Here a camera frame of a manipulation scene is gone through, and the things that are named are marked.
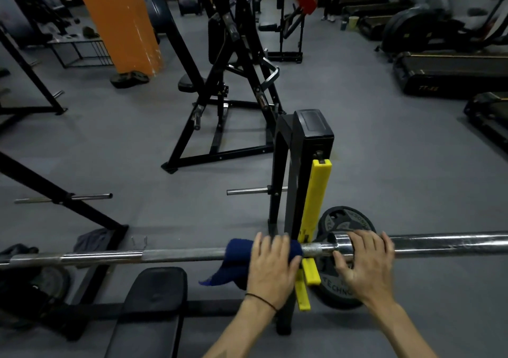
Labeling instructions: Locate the black weight plate white lettering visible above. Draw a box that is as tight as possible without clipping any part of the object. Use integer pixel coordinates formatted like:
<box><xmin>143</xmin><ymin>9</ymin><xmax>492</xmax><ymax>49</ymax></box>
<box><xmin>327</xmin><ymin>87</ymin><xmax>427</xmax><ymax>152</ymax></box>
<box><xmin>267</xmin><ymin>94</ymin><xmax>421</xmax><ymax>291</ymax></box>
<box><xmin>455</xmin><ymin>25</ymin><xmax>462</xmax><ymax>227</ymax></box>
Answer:
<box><xmin>309</xmin><ymin>256</ymin><xmax>366</xmax><ymax>311</ymax></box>
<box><xmin>0</xmin><ymin>246</ymin><xmax>44</xmax><ymax>319</ymax></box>

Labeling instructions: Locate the black and red lever machine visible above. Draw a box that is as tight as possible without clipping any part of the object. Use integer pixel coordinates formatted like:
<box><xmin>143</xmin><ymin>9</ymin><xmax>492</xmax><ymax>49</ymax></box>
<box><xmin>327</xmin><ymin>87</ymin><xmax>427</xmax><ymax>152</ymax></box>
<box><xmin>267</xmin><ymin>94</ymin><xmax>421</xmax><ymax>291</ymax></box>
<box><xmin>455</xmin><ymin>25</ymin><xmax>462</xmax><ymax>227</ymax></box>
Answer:
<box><xmin>139</xmin><ymin>0</ymin><xmax>318</xmax><ymax>175</ymax></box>

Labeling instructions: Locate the wide orange pillar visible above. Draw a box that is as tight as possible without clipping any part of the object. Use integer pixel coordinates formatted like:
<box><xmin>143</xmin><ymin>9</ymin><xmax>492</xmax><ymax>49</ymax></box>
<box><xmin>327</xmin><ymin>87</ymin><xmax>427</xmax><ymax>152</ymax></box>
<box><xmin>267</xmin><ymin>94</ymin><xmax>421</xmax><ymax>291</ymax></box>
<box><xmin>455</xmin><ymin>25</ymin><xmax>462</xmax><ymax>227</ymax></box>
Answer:
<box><xmin>70</xmin><ymin>0</ymin><xmax>164</xmax><ymax>77</ymax></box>

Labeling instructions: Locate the black hair tie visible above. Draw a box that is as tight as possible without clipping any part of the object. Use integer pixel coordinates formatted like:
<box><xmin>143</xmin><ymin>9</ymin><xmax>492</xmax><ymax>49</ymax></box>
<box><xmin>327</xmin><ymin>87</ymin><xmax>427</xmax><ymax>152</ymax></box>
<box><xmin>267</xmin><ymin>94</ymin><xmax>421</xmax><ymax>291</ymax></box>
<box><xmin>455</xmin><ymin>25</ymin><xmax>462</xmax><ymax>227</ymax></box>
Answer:
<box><xmin>244</xmin><ymin>293</ymin><xmax>278</xmax><ymax>314</ymax></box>

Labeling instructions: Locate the black bench press rack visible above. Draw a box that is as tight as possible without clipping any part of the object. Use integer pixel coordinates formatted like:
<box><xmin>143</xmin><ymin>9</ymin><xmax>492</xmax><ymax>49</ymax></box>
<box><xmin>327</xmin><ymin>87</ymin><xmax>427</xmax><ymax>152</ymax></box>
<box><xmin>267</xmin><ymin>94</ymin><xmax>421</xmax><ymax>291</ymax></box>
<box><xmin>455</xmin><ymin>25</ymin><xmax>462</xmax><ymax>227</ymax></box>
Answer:
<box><xmin>0</xmin><ymin>109</ymin><xmax>335</xmax><ymax>341</ymax></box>

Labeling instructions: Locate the person's left forearm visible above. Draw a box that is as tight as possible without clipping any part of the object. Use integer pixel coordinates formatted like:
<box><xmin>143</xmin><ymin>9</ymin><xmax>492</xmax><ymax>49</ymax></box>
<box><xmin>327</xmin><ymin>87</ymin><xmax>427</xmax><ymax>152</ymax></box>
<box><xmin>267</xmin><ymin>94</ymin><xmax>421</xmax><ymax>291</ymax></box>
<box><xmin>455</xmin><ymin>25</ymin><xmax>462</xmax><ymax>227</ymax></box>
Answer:
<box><xmin>202</xmin><ymin>298</ymin><xmax>277</xmax><ymax>358</ymax></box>

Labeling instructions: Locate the black plate-loaded machine frame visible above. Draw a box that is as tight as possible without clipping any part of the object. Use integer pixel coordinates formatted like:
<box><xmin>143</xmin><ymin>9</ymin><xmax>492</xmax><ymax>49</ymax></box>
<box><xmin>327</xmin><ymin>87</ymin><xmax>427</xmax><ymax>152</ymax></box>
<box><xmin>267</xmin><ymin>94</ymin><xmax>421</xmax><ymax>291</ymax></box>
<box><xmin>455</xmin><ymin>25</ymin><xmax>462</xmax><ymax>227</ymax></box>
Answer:
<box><xmin>258</xmin><ymin>0</ymin><xmax>306</xmax><ymax>65</ymax></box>

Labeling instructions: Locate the black padded bench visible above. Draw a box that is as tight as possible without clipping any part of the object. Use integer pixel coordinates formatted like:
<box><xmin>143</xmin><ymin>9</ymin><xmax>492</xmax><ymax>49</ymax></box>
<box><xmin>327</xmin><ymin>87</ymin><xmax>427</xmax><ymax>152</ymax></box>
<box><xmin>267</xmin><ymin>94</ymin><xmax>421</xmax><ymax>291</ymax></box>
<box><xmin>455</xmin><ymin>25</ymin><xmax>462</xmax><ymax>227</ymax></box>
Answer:
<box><xmin>104</xmin><ymin>267</ymin><xmax>188</xmax><ymax>358</ymax></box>

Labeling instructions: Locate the black wire frame table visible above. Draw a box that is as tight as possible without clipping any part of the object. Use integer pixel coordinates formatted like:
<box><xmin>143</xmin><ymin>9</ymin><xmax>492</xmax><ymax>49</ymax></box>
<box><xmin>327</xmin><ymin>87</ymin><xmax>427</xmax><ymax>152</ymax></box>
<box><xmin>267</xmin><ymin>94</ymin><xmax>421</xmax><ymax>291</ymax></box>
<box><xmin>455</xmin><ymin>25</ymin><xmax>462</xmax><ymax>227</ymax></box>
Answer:
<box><xmin>47</xmin><ymin>37</ymin><xmax>115</xmax><ymax>69</ymax></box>

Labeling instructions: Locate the black elliptical trainer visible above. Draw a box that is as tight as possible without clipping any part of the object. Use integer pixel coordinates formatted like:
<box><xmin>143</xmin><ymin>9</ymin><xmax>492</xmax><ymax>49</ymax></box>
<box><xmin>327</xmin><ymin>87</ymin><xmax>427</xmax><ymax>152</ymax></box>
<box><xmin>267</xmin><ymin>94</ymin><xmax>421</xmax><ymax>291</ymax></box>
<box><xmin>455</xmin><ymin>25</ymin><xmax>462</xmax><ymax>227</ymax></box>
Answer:
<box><xmin>375</xmin><ymin>6</ymin><xmax>508</xmax><ymax>55</ymax></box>

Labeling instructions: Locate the grey cloth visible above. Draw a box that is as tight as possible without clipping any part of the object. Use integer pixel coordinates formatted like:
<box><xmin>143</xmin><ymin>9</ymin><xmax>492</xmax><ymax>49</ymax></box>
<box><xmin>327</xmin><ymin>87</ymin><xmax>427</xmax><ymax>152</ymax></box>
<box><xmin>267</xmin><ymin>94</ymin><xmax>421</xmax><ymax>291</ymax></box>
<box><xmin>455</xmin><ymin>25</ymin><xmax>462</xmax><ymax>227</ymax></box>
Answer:
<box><xmin>73</xmin><ymin>228</ymin><xmax>116</xmax><ymax>269</ymax></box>

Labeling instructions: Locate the person's left hand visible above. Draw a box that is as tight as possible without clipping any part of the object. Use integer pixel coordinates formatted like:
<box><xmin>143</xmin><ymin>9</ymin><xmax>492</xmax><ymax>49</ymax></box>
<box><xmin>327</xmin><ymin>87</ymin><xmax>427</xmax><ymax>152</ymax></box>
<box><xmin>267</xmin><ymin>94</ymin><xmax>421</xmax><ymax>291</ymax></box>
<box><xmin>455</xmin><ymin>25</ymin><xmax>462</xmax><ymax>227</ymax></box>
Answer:
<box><xmin>246</xmin><ymin>231</ymin><xmax>303</xmax><ymax>313</ymax></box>

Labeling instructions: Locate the yellow bar hook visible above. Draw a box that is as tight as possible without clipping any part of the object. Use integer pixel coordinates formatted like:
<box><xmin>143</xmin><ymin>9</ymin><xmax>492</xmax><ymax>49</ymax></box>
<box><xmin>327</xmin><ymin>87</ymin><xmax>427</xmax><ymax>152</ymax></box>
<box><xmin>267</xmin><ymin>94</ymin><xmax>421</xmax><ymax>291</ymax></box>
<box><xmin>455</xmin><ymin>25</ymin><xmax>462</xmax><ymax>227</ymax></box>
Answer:
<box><xmin>294</xmin><ymin>159</ymin><xmax>333</xmax><ymax>312</ymax></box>

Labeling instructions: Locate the steel barbell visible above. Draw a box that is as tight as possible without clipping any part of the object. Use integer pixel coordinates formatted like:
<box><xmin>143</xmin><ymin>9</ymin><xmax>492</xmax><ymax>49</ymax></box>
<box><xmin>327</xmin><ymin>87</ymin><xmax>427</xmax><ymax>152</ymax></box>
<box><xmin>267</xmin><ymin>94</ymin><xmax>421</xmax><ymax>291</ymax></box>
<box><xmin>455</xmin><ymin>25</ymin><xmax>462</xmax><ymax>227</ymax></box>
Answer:
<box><xmin>0</xmin><ymin>231</ymin><xmax>508</xmax><ymax>271</ymax></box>

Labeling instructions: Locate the black squat rack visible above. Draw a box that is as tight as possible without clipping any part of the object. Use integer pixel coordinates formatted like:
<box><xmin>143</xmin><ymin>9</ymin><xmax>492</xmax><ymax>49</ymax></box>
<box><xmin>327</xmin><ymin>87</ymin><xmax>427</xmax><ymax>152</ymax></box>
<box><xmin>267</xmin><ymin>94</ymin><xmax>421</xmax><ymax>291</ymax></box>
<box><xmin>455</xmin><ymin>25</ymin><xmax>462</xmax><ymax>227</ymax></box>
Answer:
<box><xmin>0</xmin><ymin>28</ymin><xmax>68</xmax><ymax>116</ymax></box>

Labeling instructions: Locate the person's right hand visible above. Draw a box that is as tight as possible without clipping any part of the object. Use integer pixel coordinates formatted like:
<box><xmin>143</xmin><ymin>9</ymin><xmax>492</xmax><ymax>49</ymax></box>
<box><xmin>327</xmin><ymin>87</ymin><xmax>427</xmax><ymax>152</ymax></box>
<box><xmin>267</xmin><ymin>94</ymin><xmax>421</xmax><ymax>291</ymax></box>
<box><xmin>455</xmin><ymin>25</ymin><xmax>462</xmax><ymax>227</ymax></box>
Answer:
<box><xmin>332</xmin><ymin>229</ymin><xmax>397</xmax><ymax>311</ymax></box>

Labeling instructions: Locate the blue cleaning cloth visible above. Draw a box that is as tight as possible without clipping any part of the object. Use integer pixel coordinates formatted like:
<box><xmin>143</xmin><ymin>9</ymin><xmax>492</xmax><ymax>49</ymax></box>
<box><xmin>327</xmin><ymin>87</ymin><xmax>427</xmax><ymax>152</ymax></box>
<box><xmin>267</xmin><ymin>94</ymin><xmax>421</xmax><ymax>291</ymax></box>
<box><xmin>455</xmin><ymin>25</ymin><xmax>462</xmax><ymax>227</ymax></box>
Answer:
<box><xmin>198</xmin><ymin>237</ymin><xmax>304</xmax><ymax>291</ymax></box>

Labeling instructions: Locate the black grip-hole weight plate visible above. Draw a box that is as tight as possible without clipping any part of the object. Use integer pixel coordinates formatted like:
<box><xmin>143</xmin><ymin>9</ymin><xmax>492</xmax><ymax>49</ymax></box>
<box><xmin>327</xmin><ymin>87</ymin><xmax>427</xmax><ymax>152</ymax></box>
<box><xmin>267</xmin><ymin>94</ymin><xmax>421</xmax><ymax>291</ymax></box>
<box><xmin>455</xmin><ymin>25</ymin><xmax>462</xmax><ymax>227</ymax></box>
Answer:
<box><xmin>38</xmin><ymin>266</ymin><xmax>72</xmax><ymax>301</ymax></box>

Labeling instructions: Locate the large black weight plate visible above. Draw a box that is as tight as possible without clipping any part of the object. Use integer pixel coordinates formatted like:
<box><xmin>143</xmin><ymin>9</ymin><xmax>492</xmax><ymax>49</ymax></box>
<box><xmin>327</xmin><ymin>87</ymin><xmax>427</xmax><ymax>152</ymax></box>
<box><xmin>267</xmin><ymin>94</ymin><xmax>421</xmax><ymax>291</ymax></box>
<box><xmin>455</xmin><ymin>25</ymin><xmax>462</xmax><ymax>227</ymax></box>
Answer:
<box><xmin>317</xmin><ymin>205</ymin><xmax>377</xmax><ymax>237</ymax></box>

